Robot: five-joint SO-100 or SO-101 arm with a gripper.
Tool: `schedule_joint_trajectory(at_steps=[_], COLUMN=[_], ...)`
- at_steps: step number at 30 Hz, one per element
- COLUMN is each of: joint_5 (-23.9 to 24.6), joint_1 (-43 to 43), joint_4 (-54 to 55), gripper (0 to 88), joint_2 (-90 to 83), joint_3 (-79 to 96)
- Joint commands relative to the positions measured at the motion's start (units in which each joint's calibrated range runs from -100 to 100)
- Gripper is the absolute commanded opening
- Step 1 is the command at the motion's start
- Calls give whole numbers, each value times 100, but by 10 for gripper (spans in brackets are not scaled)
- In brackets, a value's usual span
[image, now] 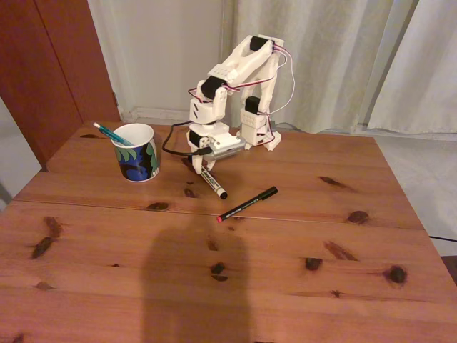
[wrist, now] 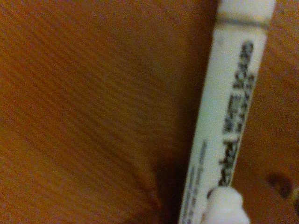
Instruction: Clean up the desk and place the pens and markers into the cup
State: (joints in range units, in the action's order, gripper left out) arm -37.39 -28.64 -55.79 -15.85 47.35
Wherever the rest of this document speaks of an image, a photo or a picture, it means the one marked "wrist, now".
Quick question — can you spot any white marker with black caps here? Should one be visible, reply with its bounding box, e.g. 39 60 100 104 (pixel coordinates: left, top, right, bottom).
178 0 278 224

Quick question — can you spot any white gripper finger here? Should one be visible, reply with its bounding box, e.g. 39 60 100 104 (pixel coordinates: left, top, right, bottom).
206 188 252 224

